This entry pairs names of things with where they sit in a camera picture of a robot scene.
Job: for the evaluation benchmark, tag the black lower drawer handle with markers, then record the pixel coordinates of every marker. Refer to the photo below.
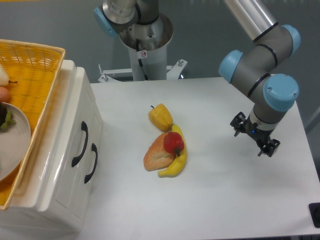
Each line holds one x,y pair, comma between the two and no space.
92,164

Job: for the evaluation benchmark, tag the pink peach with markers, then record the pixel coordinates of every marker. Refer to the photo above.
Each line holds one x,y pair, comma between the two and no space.
4,94

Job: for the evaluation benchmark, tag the yellow banana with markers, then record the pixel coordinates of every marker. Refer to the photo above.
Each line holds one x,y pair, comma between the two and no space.
179,162

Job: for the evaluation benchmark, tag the dark eggplant green stem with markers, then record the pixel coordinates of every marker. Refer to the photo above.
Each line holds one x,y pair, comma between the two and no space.
6,118

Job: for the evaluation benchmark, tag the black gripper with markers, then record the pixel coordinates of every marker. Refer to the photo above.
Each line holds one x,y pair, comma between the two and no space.
266,145

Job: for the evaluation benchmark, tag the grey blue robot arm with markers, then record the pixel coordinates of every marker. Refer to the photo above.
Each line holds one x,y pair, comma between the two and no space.
250,73

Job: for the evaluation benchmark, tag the white pear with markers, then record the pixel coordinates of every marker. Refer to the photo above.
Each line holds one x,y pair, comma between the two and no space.
4,78

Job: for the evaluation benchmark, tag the yellow woven basket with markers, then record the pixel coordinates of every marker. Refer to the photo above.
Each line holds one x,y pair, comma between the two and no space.
33,68

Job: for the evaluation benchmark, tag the red bell pepper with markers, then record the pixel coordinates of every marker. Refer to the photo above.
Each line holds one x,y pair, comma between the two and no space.
173,143

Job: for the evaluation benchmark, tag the black top drawer handle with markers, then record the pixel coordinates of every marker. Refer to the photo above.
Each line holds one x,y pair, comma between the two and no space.
83,144

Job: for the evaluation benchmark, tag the yellow bell pepper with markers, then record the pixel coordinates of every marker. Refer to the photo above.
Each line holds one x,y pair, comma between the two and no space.
160,117

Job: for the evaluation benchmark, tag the black corner device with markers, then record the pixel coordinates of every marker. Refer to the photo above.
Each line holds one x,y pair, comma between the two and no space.
314,209

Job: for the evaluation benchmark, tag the white drawer cabinet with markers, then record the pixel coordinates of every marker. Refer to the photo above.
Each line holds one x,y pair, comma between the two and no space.
24,209

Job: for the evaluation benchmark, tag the black drawer handle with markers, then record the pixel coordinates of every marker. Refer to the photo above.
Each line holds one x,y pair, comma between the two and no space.
83,144
92,164

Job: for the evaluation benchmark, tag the grey ribbed plate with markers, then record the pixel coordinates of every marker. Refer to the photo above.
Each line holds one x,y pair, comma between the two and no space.
14,142

